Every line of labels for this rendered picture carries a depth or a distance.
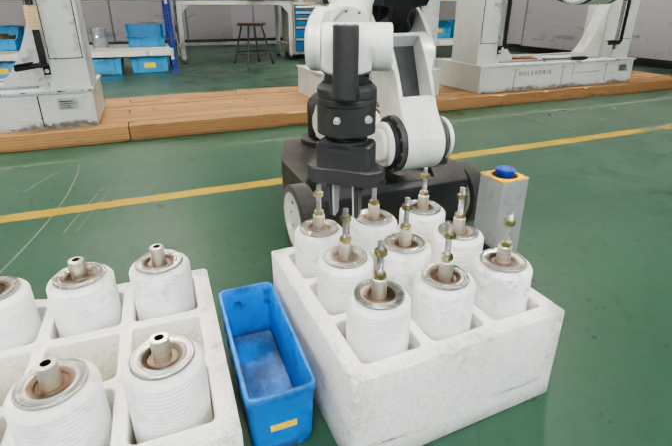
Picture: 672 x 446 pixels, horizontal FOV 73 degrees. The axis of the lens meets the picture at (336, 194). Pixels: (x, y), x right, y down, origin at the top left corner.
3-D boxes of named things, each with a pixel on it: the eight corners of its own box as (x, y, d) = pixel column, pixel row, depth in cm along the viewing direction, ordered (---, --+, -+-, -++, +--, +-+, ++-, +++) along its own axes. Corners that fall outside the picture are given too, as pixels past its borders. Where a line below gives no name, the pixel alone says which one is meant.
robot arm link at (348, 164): (391, 174, 73) (395, 100, 69) (376, 196, 65) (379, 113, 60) (318, 165, 77) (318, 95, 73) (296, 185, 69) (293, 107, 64)
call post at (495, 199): (464, 293, 110) (479, 173, 98) (486, 287, 112) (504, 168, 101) (484, 310, 104) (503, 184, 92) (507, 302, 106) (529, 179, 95)
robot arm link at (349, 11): (305, 78, 64) (314, 42, 74) (369, 78, 63) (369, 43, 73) (302, 31, 59) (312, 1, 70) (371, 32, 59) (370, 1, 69)
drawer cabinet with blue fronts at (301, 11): (283, 55, 642) (281, 2, 616) (314, 54, 659) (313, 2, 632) (295, 59, 592) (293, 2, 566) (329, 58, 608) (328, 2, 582)
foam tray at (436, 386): (275, 322, 100) (270, 250, 93) (423, 281, 115) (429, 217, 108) (352, 476, 67) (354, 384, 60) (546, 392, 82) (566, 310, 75)
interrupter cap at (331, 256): (318, 251, 79) (318, 247, 79) (358, 245, 81) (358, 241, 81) (329, 273, 73) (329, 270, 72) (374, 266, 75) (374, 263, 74)
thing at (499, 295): (484, 323, 89) (496, 241, 82) (527, 351, 82) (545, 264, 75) (450, 342, 84) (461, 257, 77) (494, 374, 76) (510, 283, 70)
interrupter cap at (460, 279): (465, 267, 74) (466, 263, 74) (473, 294, 68) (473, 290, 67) (419, 264, 75) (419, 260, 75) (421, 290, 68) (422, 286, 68)
